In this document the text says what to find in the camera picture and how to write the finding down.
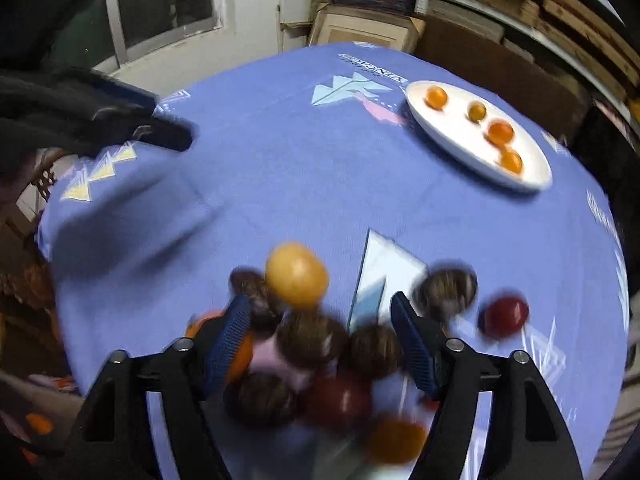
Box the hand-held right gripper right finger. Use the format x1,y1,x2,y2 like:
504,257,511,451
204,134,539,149
390,291,586,480

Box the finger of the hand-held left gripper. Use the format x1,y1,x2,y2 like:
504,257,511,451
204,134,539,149
87,71,162,111
132,112,197,153

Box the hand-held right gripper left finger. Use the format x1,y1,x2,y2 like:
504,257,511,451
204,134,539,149
52,294,253,480

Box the dark brown water chestnut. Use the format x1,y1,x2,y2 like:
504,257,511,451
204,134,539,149
229,269,276,323
276,310,349,373
415,260,478,322
223,374,298,428
348,324,405,380

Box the pale yellow round plum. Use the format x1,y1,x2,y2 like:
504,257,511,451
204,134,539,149
265,242,330,309

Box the red plum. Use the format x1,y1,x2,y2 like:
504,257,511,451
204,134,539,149
477,296,530,339
302,374,373,431

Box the white round plate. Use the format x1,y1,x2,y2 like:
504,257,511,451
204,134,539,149
404,80,553,192

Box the white framed window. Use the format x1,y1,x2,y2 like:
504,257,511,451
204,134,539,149
50,0,226,68

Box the blue printed tablecloth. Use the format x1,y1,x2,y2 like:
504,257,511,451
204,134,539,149
37,42,631,480

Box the white door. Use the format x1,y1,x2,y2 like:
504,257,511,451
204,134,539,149
225,0,321,56

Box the beige framed board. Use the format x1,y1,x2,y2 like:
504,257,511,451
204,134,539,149
309,2,426,54

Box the orange tomato centre plate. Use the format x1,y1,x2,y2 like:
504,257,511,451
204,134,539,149
487,119,516,147

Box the orange tomato plate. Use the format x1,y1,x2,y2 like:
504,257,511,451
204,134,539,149
487,119,516,147
425,85,449,111

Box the orange tomato far left plate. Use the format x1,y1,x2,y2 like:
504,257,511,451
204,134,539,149
425,85,449,111

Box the brown board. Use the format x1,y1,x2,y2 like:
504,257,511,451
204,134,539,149
415,12,591,146

